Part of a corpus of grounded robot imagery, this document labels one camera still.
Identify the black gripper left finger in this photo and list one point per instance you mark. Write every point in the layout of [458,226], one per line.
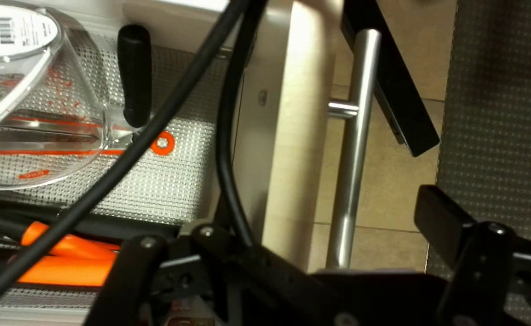
[130,271]

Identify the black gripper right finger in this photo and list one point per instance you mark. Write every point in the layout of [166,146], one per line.
[487,264]

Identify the wooden drawer with utensils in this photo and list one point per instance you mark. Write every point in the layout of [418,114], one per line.
[293,150]

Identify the grey mesh drawer liner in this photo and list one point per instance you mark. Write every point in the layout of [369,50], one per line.
[156,192]

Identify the thin orange ringed utensil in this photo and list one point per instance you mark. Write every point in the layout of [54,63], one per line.
[163,143]

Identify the dark grey floor mat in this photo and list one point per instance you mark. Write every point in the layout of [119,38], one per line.
[500,119]

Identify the black flat bar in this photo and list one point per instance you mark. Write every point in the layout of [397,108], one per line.
[397,101]

